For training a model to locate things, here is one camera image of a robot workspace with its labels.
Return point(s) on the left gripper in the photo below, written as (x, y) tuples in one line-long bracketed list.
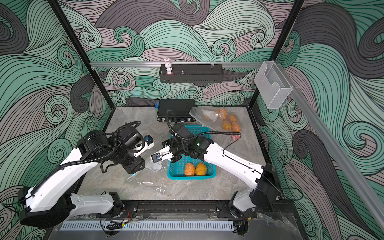
[(136, 166)]

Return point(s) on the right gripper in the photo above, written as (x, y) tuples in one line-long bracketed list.
[(170, 142)]

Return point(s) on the clear blue-zipper bag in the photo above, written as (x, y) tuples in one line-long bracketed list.
[(217, 119), (152, 178)]

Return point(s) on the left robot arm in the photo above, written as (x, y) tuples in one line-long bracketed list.
[(50, 202)]

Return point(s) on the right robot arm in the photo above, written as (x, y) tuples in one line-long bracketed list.
[(262, 180)]

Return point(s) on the teal plastic basket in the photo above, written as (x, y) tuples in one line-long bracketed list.
[(176, 171)]

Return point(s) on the black aluminium case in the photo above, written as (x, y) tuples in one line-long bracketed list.
[(181, 109)]

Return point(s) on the pink small toy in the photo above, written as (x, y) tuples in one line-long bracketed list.
[(235, 137)]

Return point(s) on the white pink bunny figurine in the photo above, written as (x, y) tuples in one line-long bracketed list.
[(168, 66)]

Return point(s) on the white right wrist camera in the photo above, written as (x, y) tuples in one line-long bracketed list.
[(161, 156)]

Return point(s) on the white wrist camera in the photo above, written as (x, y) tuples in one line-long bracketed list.
[(142, 147), (161, 156)]

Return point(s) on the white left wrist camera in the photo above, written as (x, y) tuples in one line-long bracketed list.
[(142, 147)]

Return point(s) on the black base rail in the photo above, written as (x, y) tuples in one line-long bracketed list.
[(221, 208)]

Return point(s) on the white slotted cable duct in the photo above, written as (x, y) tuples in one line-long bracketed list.
[(149, 225)]

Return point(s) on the black wall shelf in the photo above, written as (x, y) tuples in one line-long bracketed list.
[(187, 73)]

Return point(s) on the clear acrylic wall holder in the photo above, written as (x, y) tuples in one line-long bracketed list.
[(273, 84)]

